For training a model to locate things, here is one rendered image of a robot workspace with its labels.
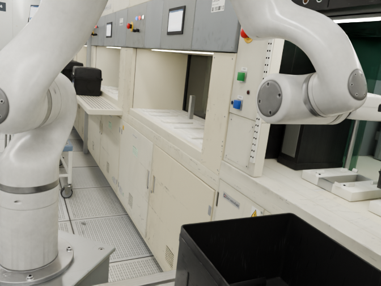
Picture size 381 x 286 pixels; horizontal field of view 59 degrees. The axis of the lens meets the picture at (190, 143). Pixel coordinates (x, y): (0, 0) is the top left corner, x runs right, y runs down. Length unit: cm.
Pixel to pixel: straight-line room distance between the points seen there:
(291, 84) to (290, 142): 83
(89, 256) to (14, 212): 22
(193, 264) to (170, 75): 211
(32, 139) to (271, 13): 53
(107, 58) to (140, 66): 150
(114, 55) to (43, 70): 338
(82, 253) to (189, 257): 34
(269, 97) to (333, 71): 11
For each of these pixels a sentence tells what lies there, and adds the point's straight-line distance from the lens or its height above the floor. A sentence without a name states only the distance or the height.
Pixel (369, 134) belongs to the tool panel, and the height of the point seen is 98.
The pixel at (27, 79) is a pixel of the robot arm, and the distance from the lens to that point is 65.
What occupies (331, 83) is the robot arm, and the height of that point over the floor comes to 123.
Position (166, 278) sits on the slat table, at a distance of 81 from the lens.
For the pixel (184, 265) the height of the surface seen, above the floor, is 87.
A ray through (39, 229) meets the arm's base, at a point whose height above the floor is 86.
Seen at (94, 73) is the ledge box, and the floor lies 102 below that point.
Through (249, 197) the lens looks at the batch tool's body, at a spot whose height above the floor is 80.
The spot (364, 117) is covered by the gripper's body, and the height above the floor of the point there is 117.
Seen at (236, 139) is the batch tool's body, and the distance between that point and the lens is 126.
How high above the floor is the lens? 123
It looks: 14 degrees down
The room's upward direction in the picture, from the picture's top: 6 degrees clockwise
